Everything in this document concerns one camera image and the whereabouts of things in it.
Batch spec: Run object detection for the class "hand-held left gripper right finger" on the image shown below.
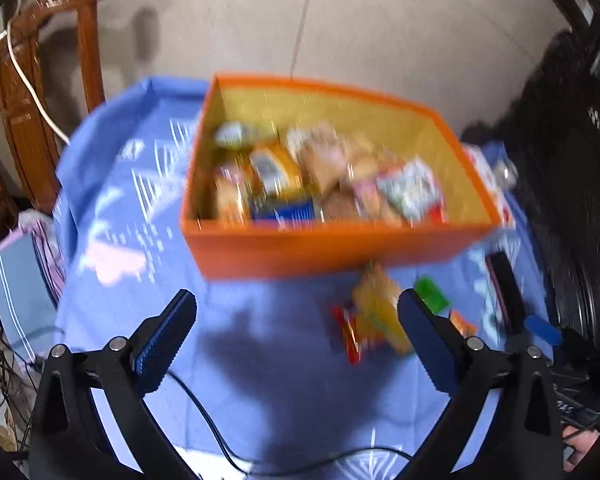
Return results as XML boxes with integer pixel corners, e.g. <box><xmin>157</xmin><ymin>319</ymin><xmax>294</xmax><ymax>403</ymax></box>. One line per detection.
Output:
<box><xmin>395</xmin><ymin>287</ymin><xmax>566</xmax><ymax>480</ymax></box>

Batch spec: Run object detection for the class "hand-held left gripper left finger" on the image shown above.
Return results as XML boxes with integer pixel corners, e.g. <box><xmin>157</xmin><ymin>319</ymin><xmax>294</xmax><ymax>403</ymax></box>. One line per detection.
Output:
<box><xmin>30</xmin><ymin>289</ymin><xmax>198</xmax><ymax>480</ymax></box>

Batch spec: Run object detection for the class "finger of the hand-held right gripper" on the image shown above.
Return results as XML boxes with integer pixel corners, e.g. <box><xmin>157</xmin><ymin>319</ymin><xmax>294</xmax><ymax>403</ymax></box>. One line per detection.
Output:
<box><xmin>524</xmin><ymin>314</ymin><xmax>565</xmax><ymax>348</ymax></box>

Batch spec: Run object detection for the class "yellow green-print snack packet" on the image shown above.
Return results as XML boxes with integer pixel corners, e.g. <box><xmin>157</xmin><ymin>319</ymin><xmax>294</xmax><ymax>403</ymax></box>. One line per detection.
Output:
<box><xmin>352</xmin><ymin>260</ymin><xmax>416</xmax><ymax>356</ymax></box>

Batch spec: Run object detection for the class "orange box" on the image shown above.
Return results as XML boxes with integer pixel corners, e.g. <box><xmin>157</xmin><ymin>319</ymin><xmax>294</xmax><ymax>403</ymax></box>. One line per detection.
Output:
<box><xmin>180</xmin><ymin>74</ymin><xmax>506</xmax><ymax>281</ymax></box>

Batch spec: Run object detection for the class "yellow barcode snack packet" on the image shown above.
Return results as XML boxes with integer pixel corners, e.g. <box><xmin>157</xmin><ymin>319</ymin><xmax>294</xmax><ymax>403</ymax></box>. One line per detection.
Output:
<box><xmin>249</xmin><ymin>144</ymin><xmax>303</xmax><ymax>201</ymax></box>

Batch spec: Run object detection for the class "pile of mixed snacks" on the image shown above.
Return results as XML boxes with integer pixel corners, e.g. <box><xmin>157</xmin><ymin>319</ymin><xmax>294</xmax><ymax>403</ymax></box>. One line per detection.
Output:
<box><xmin>212</xmin><ymin>120</ymin><xmax>448</xmax><ymax>226</ymax></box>

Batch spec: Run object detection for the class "person's right hand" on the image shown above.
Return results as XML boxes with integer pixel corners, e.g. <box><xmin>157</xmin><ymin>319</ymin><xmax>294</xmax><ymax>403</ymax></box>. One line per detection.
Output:
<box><xmin>562</xmin><ymin>425</ymin><xmax>600</xmax><ymax>473</ymax></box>

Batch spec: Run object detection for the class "small orange snack packet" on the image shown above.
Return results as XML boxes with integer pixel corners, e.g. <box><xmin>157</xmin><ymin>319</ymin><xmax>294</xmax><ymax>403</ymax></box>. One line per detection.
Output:
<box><xmin>449</xmin><ymin>310</ymin><xmax>479</xmax><ymax>338</ymax></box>

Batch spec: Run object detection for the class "small green snack packet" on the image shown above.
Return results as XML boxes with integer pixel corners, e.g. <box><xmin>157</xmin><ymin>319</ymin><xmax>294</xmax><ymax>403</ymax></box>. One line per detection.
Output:
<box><xmin>414</xmin><ymin>275</ymin><xmax>452</xmax><ymax>313</ymax></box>

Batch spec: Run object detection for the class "black remote control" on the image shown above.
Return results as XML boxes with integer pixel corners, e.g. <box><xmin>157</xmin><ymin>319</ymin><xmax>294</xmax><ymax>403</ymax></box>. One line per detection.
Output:
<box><xmin>485</xmin><ymin>251</ymin><xmax>526</xmax><ymax>333</ymax></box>

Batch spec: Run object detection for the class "small red snack packet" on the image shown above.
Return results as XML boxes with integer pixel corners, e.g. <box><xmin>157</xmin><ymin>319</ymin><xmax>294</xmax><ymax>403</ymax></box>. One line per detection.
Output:
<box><xmin>330</xmin><ymin>305</ymin><xmax>368</xmax><ymax>366</ymax></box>

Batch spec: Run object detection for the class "blue printed tablecloth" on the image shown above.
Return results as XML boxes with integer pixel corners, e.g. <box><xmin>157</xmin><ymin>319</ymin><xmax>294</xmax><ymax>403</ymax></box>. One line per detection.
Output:
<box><xmin>52</xmin><ymin>76</ymin><xmax>556</xmax><ymax>480</ymax></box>

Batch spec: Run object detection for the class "black bag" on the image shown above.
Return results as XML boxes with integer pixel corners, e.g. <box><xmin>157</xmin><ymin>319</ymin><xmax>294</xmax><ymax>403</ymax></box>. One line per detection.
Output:
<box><xmin>460</xmin><ymin>27</ymin><xmax>600</xmax><ymax>391</ymax></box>

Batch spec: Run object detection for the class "pink striped cloth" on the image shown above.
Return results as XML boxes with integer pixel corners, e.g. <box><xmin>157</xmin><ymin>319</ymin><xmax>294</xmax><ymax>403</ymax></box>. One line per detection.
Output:
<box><xmin>17</xmin><ymin>210</ymin><xmax>68</xmax><ymax>306</ymax></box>

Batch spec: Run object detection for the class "clear plastic bottle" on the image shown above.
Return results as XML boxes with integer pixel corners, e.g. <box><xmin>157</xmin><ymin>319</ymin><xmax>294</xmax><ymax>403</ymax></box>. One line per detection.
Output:
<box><xmin>492</xmin><ymin>157</ymin><xmax>521</xmax><ymax>192</ymax></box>

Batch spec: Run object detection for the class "light blue folder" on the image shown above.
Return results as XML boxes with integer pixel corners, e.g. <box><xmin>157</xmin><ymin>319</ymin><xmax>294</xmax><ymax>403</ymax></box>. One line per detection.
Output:
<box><xmin>0</xmin><ymin>230</ymin><xmax>61</xmax><ymax>366</ymax></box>

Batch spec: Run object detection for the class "red and white packet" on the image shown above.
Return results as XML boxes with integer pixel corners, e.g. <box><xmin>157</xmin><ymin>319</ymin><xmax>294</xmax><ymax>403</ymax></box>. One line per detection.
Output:
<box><xmin>461</xmin><ymin>142</ymin><xmax>517</xmax><ymax>228</ymax></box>

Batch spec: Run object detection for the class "wooden chair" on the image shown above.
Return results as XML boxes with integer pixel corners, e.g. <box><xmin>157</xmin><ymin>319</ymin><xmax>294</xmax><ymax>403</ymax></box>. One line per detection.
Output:
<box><xmin>0</xmin><ymin>0</ymin><xmax>131</xmax><ymax>281</ymax></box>

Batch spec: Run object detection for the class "black cable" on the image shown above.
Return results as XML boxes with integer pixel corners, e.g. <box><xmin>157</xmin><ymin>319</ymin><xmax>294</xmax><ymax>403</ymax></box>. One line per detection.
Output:
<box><xmin>165</xmin><ymin>370</ymin><xmax>416</xmax><ymax>476</ymax></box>

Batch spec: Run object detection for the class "tangle of black cables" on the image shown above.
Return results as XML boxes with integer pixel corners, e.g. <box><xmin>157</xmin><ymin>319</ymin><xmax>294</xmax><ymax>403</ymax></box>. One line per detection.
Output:
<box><xmin>0</xmin><ymin>325</ymin><xmax>46</xmax><ymax>461</ymax></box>

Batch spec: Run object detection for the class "white cable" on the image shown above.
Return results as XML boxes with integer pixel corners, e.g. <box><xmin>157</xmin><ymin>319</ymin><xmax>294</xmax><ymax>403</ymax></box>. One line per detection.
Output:
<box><xmin>7</xmin><ymin>20</ymin><xmax>71</xmax><ymax>146</ymax></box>

